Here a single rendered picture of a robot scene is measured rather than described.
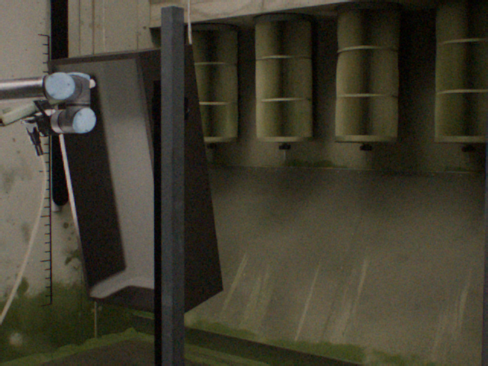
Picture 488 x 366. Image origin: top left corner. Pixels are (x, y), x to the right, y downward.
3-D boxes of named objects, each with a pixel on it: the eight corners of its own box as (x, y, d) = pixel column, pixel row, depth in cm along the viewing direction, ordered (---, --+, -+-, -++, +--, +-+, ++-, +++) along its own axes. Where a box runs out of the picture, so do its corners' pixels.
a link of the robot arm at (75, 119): (97, 106, 273) (97, 133, 274) (76, 107, 281) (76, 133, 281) (77, 105, 266) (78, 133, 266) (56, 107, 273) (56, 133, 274)
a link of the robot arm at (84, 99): (82, 72, 265) (83, 105, 266) (94, 74, 276) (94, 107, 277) (58, 72, 266) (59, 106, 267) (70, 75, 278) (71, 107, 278)
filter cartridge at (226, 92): (245, 156, 478) (244, 29, 472) (235, 159, 442) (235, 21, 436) (191, 156, 484) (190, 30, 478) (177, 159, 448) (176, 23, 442)
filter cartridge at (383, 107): (409, 162, 394) (413, 9, 392) (384, 162, 364) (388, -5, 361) (348, 162, 414) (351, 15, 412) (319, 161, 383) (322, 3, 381)
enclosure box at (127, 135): (136, 276, 392) (101, 52, 366) (223, 290, 357) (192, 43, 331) (88, 300, 365) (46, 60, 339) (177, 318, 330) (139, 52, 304)
